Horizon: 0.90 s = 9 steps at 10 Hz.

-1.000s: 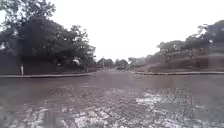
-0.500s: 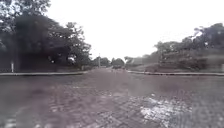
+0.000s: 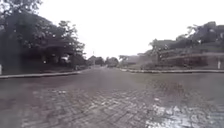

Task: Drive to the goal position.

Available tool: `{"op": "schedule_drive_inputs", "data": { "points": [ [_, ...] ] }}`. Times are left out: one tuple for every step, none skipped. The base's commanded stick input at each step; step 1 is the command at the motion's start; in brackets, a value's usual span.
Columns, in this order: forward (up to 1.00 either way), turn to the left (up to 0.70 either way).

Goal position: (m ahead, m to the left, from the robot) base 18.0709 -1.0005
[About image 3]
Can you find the distant row of trees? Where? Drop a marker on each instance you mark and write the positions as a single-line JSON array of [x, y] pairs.
[[111, 61]]

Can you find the plain grey kerb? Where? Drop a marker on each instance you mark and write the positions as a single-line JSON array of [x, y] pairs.
[[40, 74]]

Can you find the black and white striped kerb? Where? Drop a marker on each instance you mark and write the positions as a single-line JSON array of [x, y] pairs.
[[166, 71]]

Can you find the grey brick paved road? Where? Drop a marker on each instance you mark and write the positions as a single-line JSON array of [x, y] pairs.
[[110, 96]]

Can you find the large dark tree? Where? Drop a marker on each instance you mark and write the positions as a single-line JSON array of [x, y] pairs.
[[33, 40]]

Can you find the earth embankment with bushes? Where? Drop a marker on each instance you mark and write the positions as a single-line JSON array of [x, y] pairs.
[[146, 63]]

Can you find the grass verge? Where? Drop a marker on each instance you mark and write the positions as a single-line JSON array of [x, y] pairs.
[[30, 71]]

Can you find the trees on embankment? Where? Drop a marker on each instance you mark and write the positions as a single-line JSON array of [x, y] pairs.
[[206, 35]]

